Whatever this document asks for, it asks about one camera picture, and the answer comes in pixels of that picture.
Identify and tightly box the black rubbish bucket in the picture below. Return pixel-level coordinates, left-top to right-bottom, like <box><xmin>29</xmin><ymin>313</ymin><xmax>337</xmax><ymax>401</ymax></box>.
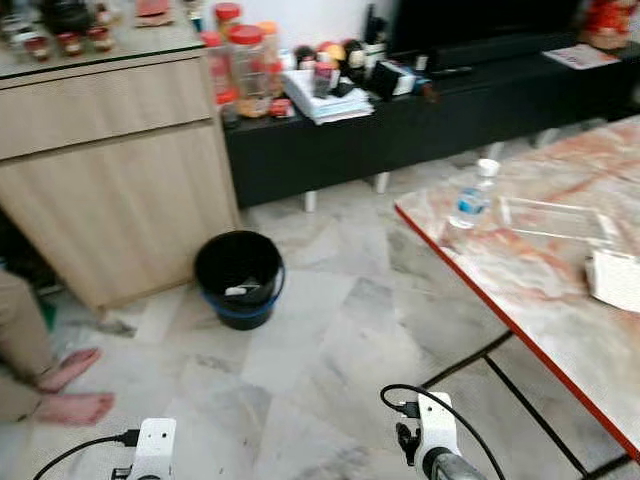
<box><xmin>194</xmin><ymin>230</ymin><xmax>287</xmax><ymax>332</ymax></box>

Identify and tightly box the small white paper box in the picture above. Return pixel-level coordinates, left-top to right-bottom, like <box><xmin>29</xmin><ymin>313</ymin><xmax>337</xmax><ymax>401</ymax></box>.
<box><xmin>584</xmin><ymin>248</ymin><xmax>640</xmax><ymax>314</ymax></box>

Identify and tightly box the clear plastic tray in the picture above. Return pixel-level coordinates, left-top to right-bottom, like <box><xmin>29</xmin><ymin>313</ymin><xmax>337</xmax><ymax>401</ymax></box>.
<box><xmin>497</xmin><ymin>195</ymin><xmax>621</xmax><ymax>249</ymax></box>

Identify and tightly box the marble pattern table red edge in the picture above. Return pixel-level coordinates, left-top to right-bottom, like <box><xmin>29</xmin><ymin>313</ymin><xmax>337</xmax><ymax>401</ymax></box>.
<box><xmin>394</xmin><ymin>118</ymin><xmax>640</xmax><ymax>479</ymax></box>

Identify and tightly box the clear plastic water bottle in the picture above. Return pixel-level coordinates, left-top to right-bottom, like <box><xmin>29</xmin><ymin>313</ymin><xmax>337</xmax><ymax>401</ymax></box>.
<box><xmin>448</xmin><ymin>158</ymin><xmax>501</xmax><ymax>231</ymax></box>

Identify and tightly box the red and white magazine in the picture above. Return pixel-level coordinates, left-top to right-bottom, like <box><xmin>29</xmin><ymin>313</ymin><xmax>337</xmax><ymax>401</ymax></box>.
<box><xmin>543</xmin><ymin>44</ymin><xmax>621</xmax><ymax>71</ymax></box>

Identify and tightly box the red ornament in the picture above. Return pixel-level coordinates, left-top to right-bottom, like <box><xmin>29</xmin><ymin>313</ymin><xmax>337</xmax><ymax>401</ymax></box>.
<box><xmin>583</xmin><ymin>0</ymin><xmax>633</xmax><ymax>53</ymax></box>

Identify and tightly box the black TV console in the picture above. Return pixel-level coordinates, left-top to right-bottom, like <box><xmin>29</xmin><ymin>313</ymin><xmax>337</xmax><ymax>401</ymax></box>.
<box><xmin>222</xmin><ymin>50</ymin><xmax>640</xmax><ymax>211</ymax></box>

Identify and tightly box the black television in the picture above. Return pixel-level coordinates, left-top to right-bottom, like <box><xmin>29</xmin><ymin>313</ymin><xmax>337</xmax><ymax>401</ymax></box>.
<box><xmin>388</xmin><ymin>0</ymin><xmax>591</xmax><ymax>66</ymax></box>

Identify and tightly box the black and white box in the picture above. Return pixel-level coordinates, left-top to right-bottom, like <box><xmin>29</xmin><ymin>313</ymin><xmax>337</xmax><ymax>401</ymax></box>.
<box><xmin>375</xmin><ymin>60</ymin><xmax>419</xmax><ymax>99</ymax></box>

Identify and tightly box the white paper stack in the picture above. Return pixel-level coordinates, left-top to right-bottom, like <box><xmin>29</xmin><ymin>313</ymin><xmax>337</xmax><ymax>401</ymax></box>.
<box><xmin>280</xmin><ymin>68</ymin><xmax>376</xmax><ymax>126</ymax></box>

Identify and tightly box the large clear red-lid jar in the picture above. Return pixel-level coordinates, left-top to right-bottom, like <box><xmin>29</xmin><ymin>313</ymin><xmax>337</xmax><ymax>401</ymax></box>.
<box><xmin>226</xmin><ymin>24</ymin><xmax>273</xmax><ymax>119</ymax></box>

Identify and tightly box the slim red-lid jar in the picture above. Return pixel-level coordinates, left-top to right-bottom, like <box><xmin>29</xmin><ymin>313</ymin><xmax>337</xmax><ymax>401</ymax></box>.
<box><xmin>200</xmin><ymin>30</ymin><xmax>239</xmax><ymax>126</ymax></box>

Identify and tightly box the light wooden cabinet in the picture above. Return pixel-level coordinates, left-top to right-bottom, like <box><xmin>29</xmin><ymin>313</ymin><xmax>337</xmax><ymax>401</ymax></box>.
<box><xmin>0</xmin><ymin>25</ymin><xmax>243</xmax><ymax>311</ymax></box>

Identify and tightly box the barefoot person in beige trousers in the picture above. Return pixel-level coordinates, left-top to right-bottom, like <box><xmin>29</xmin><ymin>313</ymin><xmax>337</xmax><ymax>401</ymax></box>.
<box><xmin>0</xmin><ymin>268</ymin><xmax>116</xmax><ymax>428</ymax></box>

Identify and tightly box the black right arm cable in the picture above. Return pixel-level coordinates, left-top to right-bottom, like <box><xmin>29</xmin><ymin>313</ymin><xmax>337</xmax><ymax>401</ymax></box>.
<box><xmin>380</xmin><ymin>383</ymin><xmax>509</xmax><ymax>480</ymax></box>

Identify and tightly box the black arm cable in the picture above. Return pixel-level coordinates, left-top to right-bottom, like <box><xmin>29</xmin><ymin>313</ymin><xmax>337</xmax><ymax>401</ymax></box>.
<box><xmin>380</xmin><ymin>383</ymin><xmax>509</xmax><ymax>480</ymax></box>
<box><xmin>32</xmin><ymin>428</ymin><xmax>141</xmax><ymax>480</ymax></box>

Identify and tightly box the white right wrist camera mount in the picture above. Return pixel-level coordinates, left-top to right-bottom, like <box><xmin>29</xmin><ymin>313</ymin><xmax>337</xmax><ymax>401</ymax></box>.
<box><xmin>413</xmin><ymin>391</ymin><xmax>461</xmax><ymax>476</ymax></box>

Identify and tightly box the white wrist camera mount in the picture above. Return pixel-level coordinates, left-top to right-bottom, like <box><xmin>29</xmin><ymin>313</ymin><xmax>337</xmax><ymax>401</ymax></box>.
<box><xmin>128</xmin><ymin>417</ymin><xmax>178</xmax><ymax>480</ymax></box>
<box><xmin>413</xmin><ymin>391</ymin><xmax>461</xmax><ymax>476</ymax></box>

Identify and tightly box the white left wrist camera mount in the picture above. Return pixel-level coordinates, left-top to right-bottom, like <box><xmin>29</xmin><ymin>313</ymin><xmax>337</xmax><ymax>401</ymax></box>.
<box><xmin>128</xmin><ymin>417</ymin><xmax>178</xmax><ymax>480</ymax></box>

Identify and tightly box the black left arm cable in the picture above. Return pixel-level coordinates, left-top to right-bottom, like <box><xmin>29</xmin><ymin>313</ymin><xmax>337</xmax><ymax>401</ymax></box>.
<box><xmin>32</xmin><ymin>428</ymin><xmax>141</xmax><ymax>480</ymax></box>

